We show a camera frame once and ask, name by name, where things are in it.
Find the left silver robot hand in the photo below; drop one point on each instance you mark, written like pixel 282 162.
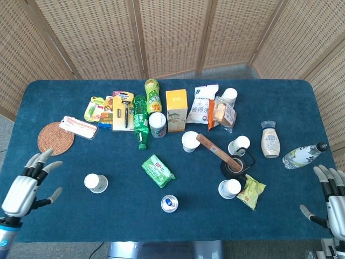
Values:
pixel 20 194

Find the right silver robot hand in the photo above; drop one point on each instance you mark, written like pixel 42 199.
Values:
pixel 337 213

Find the white paper cup blue print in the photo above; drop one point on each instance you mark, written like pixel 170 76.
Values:
pixel 230 189
pixel 229 94
pixel 93 182
pixel 190 141

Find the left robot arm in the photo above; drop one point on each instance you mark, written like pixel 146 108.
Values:
pixel 8 237

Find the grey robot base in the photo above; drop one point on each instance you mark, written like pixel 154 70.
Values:
pixel 167 249

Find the white paper cup leaf print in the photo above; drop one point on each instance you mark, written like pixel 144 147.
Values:
pixel 241 143

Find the round woven rattan coaster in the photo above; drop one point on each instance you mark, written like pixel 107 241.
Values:
pixel 58 137

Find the clear bottle with black cap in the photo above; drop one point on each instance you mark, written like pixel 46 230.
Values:
pixel 299 156

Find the yellow green snack bag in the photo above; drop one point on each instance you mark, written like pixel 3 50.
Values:
pixel 252 193

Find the pink white toothbrush blister pack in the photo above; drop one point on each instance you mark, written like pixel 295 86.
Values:
pixel 79 128

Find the beige mayonnaise squeeze bottle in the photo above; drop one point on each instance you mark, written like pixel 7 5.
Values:
pixel 270 143

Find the blue table cloth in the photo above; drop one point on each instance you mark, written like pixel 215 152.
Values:
pixel 121 215

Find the green lip balm pack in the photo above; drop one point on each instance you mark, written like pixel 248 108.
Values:
pixel 93 109

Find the orange blue snack box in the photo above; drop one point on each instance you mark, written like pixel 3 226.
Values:
pixel 106 116

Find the black tape roll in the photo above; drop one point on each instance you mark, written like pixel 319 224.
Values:
pixel 226 171

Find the yellow razor blister pack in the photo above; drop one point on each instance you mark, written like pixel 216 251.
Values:
pixel 121 113

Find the green tissue pack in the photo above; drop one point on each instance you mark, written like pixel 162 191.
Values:
pixel 157 171

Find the green plastic soda bottle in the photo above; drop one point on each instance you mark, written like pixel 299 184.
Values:
pixel 140 121

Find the blue drink can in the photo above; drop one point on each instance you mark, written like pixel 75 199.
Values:
pixel 169 203

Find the clear wrapped bread package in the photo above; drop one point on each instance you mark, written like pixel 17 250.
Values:
pixel 222 113

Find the white lidded porridge can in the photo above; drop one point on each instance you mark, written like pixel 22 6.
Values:
pixel 157 121

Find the green yellow chips canister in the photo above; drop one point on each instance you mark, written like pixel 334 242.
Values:
pixel 153 99

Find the white blue powder bag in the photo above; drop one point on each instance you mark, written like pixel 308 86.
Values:
pixel 199 108

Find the yellow pomelo print carton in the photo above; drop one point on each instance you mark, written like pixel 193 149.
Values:
pixel 176 108

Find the woven bamboo folding screen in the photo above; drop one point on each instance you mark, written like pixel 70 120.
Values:
pixel 172 37

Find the white black robot frame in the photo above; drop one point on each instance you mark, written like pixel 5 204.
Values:
pixel 330 249

